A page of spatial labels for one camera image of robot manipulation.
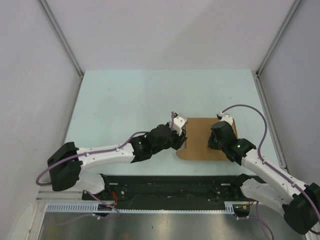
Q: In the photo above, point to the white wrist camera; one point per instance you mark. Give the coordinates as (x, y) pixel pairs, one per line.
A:
(177, 122)
(225, 117)

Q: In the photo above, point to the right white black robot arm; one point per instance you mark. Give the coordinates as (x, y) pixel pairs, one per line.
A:
(296, 201)

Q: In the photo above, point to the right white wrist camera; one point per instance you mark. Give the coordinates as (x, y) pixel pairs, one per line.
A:
(225, 117)

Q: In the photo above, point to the brown cardboard box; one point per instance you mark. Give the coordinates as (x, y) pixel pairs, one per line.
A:
(198, 132)

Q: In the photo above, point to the aluminium frame post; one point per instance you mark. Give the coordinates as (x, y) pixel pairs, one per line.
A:
(52, 20)
(294, 8)

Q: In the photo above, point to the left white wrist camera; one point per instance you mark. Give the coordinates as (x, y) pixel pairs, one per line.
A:
(177, 122)

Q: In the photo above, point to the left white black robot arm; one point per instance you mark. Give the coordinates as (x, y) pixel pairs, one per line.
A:
(69, 166)

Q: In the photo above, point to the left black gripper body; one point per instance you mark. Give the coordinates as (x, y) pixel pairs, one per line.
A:
(174, 141)

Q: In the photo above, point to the right aluminium frame post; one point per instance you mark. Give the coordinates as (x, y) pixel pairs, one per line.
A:
(294, 8)

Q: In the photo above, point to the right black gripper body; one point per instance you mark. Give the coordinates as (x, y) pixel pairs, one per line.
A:
(214, 144)

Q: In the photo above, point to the left aluminium frame post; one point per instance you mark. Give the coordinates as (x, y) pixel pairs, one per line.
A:
(52, 20)

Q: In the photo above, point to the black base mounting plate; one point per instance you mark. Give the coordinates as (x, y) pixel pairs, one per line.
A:
(216, 187)

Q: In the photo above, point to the grey slotted cable duct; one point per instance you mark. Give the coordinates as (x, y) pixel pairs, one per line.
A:
(227, 207)

